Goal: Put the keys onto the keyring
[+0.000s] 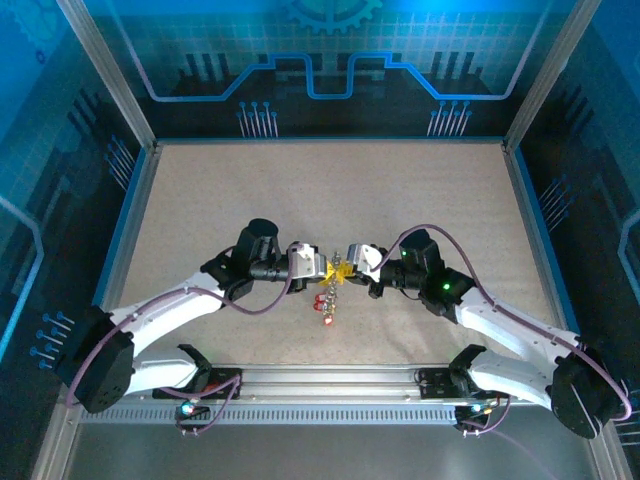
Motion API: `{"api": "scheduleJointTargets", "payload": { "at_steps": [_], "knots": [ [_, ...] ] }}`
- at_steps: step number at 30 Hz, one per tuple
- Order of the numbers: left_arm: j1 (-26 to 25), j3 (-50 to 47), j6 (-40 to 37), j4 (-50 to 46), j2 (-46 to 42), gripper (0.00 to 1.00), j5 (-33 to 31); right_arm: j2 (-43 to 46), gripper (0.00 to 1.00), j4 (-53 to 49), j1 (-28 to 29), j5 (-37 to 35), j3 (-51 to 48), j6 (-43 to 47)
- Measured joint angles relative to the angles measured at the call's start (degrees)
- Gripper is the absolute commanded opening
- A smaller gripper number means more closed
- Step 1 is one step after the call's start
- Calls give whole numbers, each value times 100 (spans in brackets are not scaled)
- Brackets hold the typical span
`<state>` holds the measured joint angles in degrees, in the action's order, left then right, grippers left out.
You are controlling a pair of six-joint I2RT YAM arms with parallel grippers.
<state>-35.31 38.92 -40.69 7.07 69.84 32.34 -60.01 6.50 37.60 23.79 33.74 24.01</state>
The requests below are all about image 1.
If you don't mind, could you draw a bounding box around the bunch of keys and rings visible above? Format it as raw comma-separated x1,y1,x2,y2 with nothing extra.
311,251,349,330

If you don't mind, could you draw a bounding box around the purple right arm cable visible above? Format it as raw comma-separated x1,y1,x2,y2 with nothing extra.
378,223,634,422

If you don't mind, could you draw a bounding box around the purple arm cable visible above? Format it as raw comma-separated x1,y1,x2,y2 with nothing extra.
66,244,301,407
378,223,634,422

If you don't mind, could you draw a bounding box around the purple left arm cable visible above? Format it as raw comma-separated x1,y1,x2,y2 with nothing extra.
66,244,301,407

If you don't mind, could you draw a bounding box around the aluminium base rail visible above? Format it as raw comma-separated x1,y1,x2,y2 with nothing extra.
149,362,504,402

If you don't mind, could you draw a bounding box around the slotted grey cable duct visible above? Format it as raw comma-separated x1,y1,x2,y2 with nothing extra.
77,402,490,427

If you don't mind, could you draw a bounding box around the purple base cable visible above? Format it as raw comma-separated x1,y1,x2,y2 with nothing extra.
172,374,244,437
455,393,556,480

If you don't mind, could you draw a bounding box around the aluminium frame post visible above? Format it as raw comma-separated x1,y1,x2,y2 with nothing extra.
55,0,161,150
501,0,605,152

